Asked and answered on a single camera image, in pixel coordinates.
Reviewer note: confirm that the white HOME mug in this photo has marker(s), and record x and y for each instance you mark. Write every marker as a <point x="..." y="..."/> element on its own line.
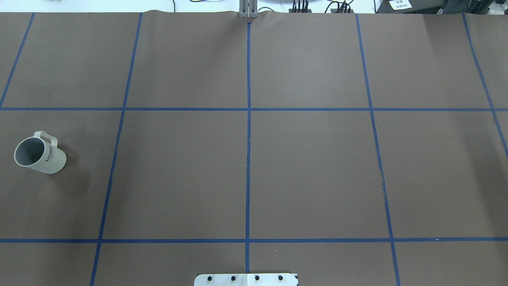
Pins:
<point x="40" y="153"/>

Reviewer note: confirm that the left USB hub orange ports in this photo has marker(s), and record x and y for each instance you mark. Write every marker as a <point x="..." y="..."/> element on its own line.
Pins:
<point x="300" y="6"/>

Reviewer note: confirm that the usb hub orange ports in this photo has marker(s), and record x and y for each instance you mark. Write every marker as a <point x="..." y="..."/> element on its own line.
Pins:
<point x="300" y="6"/>
<point x="342" y="7"/>

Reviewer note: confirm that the right USB hub orange ports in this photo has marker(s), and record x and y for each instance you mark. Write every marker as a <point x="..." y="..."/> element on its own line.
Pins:
<point x="342" y="7"/>

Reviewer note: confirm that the dark box with label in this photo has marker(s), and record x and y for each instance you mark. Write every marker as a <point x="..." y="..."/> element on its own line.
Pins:
<point x="409" y="6"/>

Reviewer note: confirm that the aluminium frame post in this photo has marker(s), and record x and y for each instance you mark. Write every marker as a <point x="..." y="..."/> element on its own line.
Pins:
<point x="248" y="9"/>

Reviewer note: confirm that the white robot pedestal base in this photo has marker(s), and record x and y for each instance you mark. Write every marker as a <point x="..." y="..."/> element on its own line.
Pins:
<point x="247" y="279"/>

